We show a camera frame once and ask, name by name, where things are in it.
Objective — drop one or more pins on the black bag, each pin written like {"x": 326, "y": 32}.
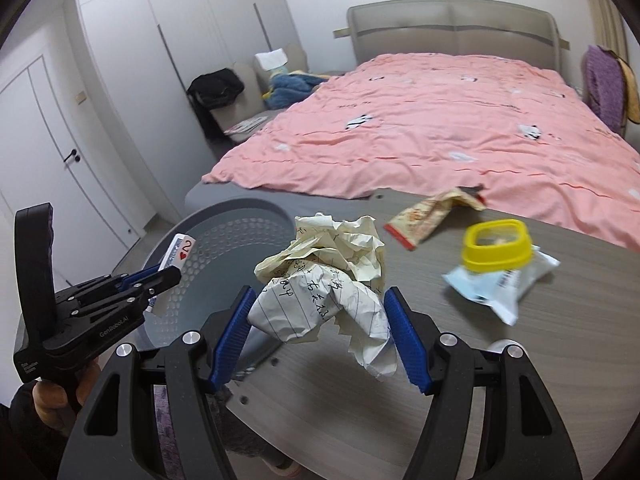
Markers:
{"x": 215, "y": 87}

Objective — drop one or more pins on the purple fuzzy cloth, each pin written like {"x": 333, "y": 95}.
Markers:
{"x": 605, "y": 90}

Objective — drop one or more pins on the yellow plastic lid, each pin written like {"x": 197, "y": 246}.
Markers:
{"x": 472, "y": 255}

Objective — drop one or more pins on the beige curtain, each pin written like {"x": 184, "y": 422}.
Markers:
{"x": 607, "y": 20}

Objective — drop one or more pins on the purple rug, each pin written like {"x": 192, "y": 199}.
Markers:
{"x": 162, "y": 420}

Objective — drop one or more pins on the white plastic packet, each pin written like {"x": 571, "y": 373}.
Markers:
{"x": 500, "y": 290}

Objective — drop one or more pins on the yellow cloth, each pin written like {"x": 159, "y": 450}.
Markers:
{"x": 631, "y": 90}

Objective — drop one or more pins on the white bottle cap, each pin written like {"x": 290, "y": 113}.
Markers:
{"x": 500, "y": 345}

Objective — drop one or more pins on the magazine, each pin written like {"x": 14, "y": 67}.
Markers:
{"x": 245, "y": 125}

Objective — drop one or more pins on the white wardrobe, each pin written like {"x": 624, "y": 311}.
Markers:
{"x": 150, "y": 60}

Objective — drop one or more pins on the white door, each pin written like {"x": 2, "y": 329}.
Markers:
{"x": 50, "y": 160}

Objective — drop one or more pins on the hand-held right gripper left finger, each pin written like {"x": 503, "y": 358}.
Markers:
{"x": 232, "y": 330}

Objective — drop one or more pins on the grey upholstered bed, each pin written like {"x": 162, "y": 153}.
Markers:
{"x": 450, "y": 25}

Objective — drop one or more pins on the pink slipper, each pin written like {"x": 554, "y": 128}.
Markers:
{"x": 282, "y": 466}

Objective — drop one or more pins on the blue clothing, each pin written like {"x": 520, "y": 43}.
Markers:
{"x": 292, "y": 90}

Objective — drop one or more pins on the beige snack wrapper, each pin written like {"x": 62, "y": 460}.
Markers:
{"x": 425, "y": 217}

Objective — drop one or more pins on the grey perforated plastic basket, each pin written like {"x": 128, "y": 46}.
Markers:
{"x": 225, "y": 240}

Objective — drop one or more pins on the lined paper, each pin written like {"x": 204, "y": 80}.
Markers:
{"x": 310, "y": 295}

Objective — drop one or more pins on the person's left hand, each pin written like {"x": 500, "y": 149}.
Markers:
{"x": 50, "y": 402}

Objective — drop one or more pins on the beige armchair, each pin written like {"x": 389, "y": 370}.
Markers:
{"x": 250, "y": 105}

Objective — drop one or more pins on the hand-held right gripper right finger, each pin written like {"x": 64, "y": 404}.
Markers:
{"x": 407, "y": 340}

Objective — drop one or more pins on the playing card two of hearts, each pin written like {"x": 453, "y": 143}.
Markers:
{"x": 182, "y": 252}

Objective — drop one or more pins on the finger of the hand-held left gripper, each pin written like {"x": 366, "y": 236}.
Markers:
{"x": 140, "y": 276}
{"x": 162, "y": 279}

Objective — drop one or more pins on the wall light switch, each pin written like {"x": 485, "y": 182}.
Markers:
{"x": 80, "y": 98}

